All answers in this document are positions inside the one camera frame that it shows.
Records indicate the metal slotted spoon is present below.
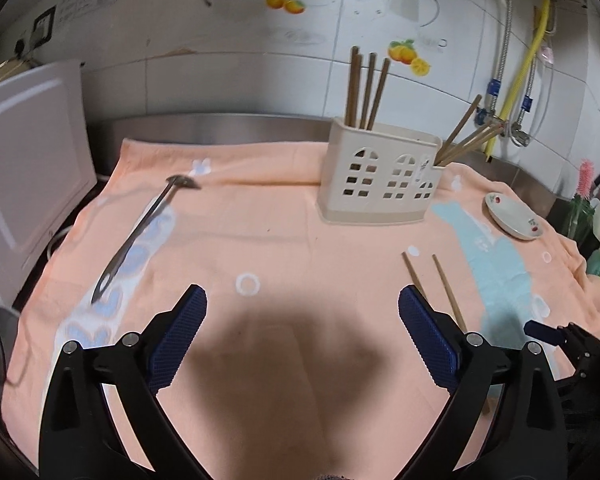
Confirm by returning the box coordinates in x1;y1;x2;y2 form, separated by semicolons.
90;174;202;306

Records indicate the pink printed towel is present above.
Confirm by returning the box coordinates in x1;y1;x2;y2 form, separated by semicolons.
0;137;600;480

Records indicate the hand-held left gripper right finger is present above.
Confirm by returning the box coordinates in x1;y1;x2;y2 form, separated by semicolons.
398;284;569;480

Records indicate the yellow gas hose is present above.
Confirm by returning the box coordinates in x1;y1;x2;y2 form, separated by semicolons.
484;0;552;162

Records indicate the cream plastic utensil holder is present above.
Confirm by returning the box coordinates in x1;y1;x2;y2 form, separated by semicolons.
316;116;443;226

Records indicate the brown wooden chopstick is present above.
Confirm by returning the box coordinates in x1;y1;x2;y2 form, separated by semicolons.
436;94;482;165
344;46;361;126
401;251;428;299
437;116;497;166
440;127;506;167
359;52;378;130
432;254;468;334
356;53;367;128
439;121;504;166
366;57;392;131

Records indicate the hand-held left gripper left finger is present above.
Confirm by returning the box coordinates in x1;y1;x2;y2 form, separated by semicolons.
39;283;209;480

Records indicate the white floral dish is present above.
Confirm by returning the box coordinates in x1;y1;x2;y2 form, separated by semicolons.
484;191;545;241

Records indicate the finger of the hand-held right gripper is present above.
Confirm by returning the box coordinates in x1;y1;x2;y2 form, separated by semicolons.
524;320;600;381

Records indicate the blue-handled metal valve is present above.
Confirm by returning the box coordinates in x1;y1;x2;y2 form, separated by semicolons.
474;107;507;132

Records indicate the black wall socket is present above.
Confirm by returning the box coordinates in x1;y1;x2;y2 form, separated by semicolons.
32;6;57;47

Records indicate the pink bottle brush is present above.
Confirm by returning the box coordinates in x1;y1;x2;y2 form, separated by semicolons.
575;159;596;211

